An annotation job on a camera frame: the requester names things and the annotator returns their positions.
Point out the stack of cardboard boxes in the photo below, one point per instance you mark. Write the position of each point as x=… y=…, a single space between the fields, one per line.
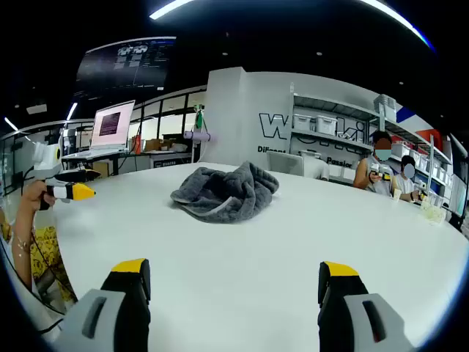
x=155 y=144

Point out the orange box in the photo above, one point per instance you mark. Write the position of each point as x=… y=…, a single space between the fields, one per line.
x=136 y=143

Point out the overhead dark display screen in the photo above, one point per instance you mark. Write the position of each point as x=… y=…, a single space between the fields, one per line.
x=124 y=66

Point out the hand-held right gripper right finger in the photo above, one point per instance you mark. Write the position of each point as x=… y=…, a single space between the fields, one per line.
x=340 y=308

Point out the black cabinet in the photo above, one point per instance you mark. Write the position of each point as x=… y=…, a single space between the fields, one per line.
x=170 y=161

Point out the white chair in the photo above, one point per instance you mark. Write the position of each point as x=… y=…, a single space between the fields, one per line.
x=286 y=163

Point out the ceiling light strip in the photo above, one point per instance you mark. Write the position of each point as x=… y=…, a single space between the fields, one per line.
x=71 y=111
x=399 y=18
x=168 y=9

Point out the white table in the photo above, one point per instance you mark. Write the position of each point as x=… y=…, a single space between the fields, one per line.
x=256 y=249

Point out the person's left hand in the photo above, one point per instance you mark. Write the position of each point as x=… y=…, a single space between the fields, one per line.
x=33 y=198

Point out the grey towel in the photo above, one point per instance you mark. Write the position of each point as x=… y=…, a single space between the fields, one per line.
x=227 y=190

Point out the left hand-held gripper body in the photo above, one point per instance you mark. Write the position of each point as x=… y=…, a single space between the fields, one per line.
x=45 y=161

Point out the white pole stand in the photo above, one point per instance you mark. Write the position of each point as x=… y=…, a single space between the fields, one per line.
x=195 y=150

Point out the yellow duck-printed bag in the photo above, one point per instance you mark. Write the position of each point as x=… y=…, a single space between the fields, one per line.
x=44 y=242

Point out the group of white storage bins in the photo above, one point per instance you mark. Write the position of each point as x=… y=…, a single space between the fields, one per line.
x=325 y=124

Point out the purple rolled mat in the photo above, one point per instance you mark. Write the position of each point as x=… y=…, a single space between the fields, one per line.
x=199 y=136

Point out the green hanging item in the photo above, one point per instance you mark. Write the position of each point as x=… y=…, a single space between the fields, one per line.
x=199 y=119

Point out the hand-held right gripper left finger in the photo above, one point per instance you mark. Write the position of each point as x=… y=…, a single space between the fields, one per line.
x=121 y=308

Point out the ceiling air vent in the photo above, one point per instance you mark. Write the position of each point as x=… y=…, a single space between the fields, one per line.
x=36 y=109

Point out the metal shelf rack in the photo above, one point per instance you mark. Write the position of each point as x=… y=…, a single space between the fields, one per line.
x=366 y=117

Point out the white side desk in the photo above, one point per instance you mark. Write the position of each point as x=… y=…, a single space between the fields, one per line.
x=91 y=155

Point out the white laptop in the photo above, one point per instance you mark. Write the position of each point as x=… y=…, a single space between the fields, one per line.
x=111 y=126

